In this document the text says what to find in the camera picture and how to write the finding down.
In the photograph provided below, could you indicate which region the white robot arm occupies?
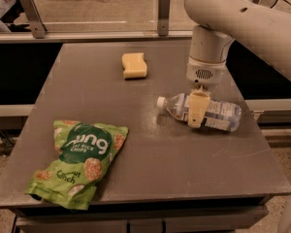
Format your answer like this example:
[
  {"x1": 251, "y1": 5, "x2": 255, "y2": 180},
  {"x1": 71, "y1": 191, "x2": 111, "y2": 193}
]
[{"x1": 184, "y1": 0, "x2": 291, "y2": 87}]

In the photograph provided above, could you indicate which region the clear plastic water bottle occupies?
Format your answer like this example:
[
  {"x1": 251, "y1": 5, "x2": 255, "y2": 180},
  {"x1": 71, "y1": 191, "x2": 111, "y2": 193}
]
[{"x1": 157, "y1": 93, "x2": 242, "y2": 132}]

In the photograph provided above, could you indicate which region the person in background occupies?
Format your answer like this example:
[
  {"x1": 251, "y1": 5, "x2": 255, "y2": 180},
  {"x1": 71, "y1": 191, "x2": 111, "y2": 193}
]
[{"x1": 0, "y1": 0, "x2": 27, "y2": 34}]

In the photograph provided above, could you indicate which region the green rice chips bag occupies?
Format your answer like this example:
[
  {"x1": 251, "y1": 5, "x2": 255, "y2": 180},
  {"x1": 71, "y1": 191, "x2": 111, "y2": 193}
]
[{"x1": 25, "y1": 120, "x2": 128, "y2": 211}]

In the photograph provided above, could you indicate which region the middle metal bracket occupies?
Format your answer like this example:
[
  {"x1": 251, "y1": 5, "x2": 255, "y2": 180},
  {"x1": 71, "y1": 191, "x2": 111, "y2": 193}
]
[{"x1": 157, "y1": 0, "x2": 170, "y2": 37}]

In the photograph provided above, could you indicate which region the yellow sponge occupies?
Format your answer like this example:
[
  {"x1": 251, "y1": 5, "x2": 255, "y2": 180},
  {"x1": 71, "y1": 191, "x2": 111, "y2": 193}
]
[{"x1": 121, "y1": 52, "x2": 147, "y2": 79}]

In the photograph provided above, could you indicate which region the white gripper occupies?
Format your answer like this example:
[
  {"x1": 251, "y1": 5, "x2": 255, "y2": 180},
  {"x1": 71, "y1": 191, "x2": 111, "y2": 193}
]
[{"x1": 186, "y1": 57, "x2": 225, "y2": 128}]

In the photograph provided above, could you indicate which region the clear acrylic barrier panel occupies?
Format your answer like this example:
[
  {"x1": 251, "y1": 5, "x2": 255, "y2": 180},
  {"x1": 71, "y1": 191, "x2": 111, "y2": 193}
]
[{"x1": 0, "y1": 0, "x2": 291, "y2": 34}]

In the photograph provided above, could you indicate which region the left metal bracket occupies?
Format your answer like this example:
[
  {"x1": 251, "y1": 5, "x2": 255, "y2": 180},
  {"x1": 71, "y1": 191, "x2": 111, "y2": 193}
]
[{"x1": 19, "y1": 0, "x2": 47, "y2": 39}]

